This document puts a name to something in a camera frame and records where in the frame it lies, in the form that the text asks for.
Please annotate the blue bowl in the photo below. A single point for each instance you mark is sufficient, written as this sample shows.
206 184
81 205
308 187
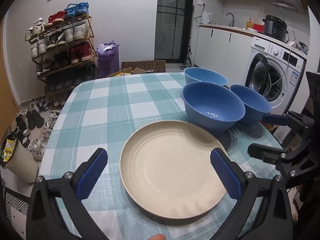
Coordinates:
196 74
256 105
212 107

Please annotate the patterned brown cardboard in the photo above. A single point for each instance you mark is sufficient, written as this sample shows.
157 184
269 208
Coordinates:
151 66

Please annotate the white kitchen cabinets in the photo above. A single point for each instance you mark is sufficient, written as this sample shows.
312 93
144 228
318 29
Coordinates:
224 52

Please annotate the left hand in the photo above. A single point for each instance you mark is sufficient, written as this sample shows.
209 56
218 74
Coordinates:
158 237

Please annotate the yellow bottle on counter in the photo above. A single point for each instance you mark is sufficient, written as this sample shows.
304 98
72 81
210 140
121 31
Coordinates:
249 24

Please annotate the red container on counter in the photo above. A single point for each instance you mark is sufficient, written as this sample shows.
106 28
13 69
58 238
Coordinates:
258 27

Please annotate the black pressure cooker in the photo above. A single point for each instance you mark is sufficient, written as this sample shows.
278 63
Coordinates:
275 27

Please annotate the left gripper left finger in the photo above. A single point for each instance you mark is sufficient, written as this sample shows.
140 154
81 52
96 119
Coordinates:
45 220

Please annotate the wooden shoe rack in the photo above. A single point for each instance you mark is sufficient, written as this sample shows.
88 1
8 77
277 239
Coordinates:
64 54

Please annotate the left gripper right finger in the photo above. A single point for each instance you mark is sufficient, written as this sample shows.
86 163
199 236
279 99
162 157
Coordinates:
262 209

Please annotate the black glass door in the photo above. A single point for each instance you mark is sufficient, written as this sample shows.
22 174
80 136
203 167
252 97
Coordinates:
173 27

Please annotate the vacuum cleaner head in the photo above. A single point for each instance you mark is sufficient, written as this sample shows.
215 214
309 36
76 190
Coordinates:
187 62

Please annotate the white electric kettle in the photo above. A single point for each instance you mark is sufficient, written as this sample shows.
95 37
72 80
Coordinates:
206 17

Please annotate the black white patterned rug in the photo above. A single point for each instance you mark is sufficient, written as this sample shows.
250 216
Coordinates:
16 209

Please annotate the white washing machine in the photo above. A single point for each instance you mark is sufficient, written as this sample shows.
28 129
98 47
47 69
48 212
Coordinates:
275 72

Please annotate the beige trash bin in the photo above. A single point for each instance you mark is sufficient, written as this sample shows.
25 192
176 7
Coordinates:
18 160

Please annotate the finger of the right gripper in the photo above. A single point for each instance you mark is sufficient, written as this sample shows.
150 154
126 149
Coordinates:
296 167
295 121

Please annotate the blue bowl front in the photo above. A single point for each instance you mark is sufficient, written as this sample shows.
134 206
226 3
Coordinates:
212 107

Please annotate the cream plate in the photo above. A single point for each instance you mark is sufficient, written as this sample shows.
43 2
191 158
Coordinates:
165 168

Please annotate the wooden door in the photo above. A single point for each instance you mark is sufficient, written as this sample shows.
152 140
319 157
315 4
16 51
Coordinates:
7 101

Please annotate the purple bag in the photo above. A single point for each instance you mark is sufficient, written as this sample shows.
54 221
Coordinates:
108 59

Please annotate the teal plaid tablecloth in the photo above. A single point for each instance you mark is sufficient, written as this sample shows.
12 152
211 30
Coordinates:
104 113

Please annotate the open cardboard box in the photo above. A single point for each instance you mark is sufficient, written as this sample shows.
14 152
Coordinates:
131 71

